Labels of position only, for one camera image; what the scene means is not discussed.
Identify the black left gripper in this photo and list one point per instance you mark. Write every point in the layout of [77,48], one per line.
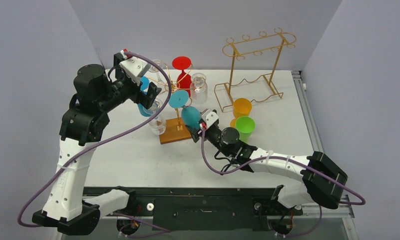
[145,99]

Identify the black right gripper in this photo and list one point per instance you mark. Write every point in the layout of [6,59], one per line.
[200,132]

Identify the blue plastic goblet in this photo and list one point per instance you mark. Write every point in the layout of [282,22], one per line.
[190,115]
[143,107]

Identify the gold spiral rack wooden base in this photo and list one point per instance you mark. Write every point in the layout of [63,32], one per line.
[175,127]

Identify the patterned clear glass goblet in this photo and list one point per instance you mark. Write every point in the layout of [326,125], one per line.
[198,88]

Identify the small clear wine glass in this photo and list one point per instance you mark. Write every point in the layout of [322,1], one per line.
[158,124]

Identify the blue plastic goblet front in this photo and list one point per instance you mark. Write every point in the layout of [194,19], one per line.
[190,115]

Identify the red plastic goblet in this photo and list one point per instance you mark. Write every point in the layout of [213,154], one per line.
[183,82]

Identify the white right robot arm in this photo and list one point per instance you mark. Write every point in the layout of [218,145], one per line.
[320,180]

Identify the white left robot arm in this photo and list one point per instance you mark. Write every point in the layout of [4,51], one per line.
[81,133]

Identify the green plastic goblet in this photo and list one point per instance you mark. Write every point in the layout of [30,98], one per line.
[245,126]

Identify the orange plastic goblet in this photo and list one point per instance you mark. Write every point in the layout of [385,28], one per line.
[241,107]

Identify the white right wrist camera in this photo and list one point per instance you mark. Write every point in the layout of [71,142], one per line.
[208,118]

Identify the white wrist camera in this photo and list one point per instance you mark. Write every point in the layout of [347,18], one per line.
[208,118]
[134,67]

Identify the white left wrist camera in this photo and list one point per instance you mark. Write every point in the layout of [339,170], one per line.
[134,67]

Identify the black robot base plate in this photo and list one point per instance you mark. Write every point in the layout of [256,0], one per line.
[207,209]

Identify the gold rectangular wire glass rack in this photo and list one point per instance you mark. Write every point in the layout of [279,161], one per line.
[254,62]

